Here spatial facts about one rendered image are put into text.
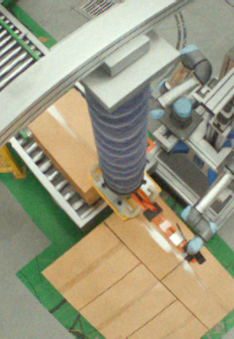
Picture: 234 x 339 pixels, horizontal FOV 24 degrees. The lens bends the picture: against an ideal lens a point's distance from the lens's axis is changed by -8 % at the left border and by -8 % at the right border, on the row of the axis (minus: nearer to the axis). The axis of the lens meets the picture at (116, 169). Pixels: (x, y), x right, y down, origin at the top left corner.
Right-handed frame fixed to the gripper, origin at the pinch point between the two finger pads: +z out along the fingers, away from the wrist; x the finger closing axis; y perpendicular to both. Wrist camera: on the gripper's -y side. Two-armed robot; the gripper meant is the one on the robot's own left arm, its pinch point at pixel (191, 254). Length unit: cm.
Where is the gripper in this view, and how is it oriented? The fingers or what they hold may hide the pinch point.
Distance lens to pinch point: 324.3
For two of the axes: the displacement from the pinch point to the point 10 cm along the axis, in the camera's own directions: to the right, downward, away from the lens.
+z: 0.3, 2.6, 9.7
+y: -6.4, -7.4, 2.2
